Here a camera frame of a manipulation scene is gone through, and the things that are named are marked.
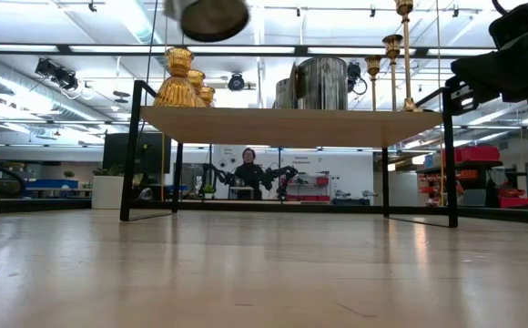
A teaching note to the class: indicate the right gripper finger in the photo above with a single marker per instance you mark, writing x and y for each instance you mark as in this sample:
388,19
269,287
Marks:
505,70

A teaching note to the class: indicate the tall brass candlestick holder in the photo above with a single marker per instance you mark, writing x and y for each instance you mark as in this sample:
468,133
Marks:
373,63
404,7
392,44

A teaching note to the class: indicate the metal scented candle tin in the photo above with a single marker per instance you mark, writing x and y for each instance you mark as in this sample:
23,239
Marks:
211,18
321,84
283,95

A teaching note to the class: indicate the amber ribbed glass candle holder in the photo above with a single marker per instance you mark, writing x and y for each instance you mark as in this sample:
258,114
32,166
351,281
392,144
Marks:
208,95
196,78
177,89

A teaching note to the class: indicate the black background robot arm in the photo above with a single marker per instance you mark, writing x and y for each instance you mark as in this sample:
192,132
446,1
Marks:
282,173
214,173

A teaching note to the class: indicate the red storage bin rack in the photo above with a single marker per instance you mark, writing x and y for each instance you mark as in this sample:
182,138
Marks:
478,154

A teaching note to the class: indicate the black ceiling spotlight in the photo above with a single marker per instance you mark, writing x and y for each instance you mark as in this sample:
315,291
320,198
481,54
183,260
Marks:
354,73
57,73
236,82

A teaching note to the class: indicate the wooden shelf with black legs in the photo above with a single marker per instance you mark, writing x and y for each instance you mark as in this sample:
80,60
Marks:
291,127

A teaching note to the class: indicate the person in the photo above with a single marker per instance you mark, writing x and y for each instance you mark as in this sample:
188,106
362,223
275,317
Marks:
249,175

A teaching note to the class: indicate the small green potted plant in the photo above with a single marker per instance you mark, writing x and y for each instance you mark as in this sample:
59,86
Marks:
208,189

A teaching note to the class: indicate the black monitor screen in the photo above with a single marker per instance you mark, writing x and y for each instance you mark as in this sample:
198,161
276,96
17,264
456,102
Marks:
150,152

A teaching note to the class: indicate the white plant pot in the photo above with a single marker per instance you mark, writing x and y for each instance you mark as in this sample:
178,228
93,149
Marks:
107,193

